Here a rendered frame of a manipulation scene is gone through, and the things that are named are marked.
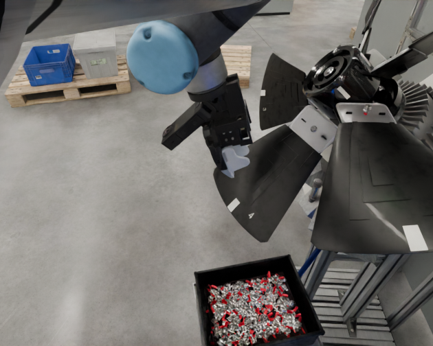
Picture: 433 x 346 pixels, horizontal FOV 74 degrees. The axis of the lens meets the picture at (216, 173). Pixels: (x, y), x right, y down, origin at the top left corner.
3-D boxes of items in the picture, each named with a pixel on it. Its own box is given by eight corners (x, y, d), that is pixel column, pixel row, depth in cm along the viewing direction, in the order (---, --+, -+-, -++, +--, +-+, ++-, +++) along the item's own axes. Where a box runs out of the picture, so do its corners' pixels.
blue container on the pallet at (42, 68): (76, 62, 343) (70, 42, 328) (72, 83, 301) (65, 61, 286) (39, 66, 335) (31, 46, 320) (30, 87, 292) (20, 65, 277)
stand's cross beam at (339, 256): (377, 252, 103) (381, 246, 100) (381, 263, 100) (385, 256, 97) (324, 250, 104) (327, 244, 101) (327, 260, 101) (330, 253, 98)
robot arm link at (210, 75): (172, 75, 42) (179, 55, 48) (183, 101, 45) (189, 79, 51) (220, 60, 41) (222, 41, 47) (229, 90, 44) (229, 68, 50)
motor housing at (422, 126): (344, 150, 80) (315, 122, 75) (429, 92, 68) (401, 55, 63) (373, 212, 63) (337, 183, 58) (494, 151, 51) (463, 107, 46)
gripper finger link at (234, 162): (255, 182, 57) (244, 147, 52) (227, 187, 59) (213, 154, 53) (254, 171, 60) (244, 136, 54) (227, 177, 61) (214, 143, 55)
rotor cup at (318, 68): (370, 75, 64) (335, 35, 59) (420, 89, 51) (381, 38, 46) (323, 125, 68) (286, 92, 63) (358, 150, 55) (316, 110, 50)
